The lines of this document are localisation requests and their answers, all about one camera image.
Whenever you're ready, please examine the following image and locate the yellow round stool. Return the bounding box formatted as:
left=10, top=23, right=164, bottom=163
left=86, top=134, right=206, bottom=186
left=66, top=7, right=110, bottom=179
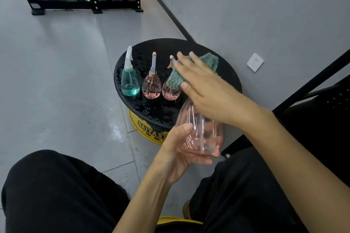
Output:
left=156, top=216, right=203, bottom=225

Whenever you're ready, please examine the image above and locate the pink bottle orange white nozzle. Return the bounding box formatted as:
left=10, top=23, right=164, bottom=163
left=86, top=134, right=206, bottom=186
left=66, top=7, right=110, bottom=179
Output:
left=175, top=98, right=224, bottom=158

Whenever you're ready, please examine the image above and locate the green spray bottle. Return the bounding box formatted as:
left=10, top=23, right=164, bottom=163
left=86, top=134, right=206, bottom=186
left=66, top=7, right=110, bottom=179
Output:
left=121, top=46, right=140, bottom=97

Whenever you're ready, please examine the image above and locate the black metal rack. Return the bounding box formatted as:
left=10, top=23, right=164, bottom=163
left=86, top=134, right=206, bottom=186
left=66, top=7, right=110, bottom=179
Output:
left=221, top=50, right=350, bottom=187

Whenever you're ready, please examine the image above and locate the round black table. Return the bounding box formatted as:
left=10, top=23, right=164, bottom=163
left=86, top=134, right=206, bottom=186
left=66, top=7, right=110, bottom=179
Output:
left=113, top=38, right=243, bottom=130

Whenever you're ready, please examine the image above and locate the person's right forearm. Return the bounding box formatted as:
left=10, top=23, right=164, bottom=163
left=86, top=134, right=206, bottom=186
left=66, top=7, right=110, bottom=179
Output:
left=243, top=110, right=350, bottom=233

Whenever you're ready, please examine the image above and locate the green cleaning cloth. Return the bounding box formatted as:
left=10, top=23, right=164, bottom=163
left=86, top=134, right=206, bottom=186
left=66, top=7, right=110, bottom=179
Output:
left=166, top=52, right=219, bottom=90

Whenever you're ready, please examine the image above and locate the yellow barrel base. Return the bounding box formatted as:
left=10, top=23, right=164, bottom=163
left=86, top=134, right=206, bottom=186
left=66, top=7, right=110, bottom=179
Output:
left=128, top=109, right=171, bottom=145

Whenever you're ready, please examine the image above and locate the pink spray bottle grey nozzle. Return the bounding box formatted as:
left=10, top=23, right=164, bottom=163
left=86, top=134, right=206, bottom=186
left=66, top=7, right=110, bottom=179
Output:
left=142, top=52, right=162, bottom=99
left=162, top=55, right=182, bottom=101

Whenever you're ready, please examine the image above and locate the person's right hand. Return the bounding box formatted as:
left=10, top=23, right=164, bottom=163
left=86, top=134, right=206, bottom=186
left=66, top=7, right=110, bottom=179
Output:
left=173, top=51, right=274, bottom=131

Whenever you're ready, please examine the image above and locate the white wall socket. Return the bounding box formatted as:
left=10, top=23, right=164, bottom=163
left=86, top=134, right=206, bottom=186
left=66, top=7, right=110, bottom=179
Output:
left=246, top=53, right=265, bottom=73

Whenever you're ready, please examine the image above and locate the person's left hand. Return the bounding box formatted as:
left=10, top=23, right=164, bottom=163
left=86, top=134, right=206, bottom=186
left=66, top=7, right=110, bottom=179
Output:
left=152, top=123, right=221, bottom=186

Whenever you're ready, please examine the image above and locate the person's left forearm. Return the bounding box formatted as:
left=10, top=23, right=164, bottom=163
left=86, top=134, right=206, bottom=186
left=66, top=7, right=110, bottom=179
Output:
left=113, top=169, right=175, bottom=233

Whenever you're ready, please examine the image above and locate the person's light shoe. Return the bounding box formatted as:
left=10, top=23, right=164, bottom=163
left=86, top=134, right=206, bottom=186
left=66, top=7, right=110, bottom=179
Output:
left=182, top=200, right=192, bottom=220

